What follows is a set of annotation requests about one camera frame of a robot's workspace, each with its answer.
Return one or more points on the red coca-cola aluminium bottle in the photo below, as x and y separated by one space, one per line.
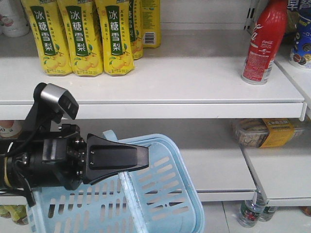
265 41

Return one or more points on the white peach drink bottle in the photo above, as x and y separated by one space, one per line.
12 18

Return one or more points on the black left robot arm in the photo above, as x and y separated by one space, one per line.
13 158

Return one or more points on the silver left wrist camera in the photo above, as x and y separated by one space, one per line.
60 100

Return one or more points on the yellow pear drink bottle left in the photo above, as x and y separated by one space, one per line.
50 37

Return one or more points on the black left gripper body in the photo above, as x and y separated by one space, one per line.
55 160

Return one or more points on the yellow pear drink bottle middle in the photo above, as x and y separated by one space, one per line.
80 18

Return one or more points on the yellow pear drink bottle right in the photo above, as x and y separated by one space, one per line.
114 23

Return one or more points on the white store shelf unit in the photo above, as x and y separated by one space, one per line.
188 88

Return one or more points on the clear cookie box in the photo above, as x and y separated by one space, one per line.
266 132

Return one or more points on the light blue plastic basket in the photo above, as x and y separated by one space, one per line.
158 199

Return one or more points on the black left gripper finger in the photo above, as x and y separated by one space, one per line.
105 158

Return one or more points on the yellow pear drink bottle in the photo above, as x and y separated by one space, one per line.
114 23
50 37
80 18

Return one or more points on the blue cookie cup pack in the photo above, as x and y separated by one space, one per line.
300 56

